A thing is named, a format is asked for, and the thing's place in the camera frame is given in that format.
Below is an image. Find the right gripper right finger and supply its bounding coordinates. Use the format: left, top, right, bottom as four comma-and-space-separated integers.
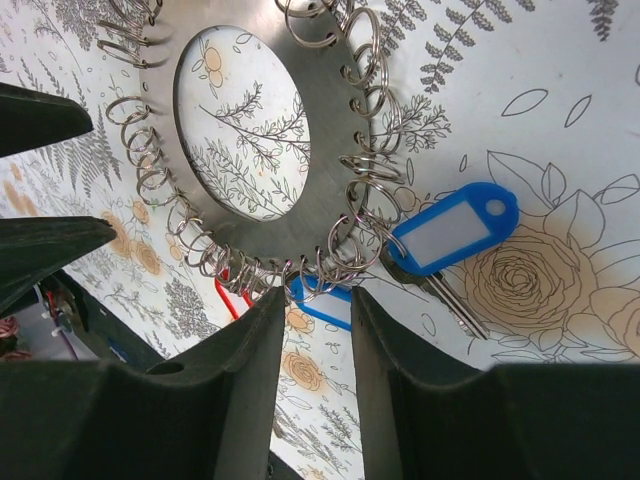
351, 287, 639, 479

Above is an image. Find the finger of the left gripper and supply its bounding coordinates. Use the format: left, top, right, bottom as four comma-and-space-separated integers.
0, 83, 94, 157
1, 216, 116, 317

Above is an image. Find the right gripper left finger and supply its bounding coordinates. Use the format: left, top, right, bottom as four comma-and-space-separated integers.
1, 288, 286, 479

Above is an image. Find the red key tag with key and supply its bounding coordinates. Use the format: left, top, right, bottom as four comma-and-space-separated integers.
214, 278, 253, 322

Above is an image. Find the blue key tag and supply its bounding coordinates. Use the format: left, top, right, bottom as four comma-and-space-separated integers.
290, 276, 352, 331
380, 182, 520, 340

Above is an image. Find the floral patterned table mat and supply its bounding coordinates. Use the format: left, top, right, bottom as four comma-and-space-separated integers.
1, 1, 639, 479

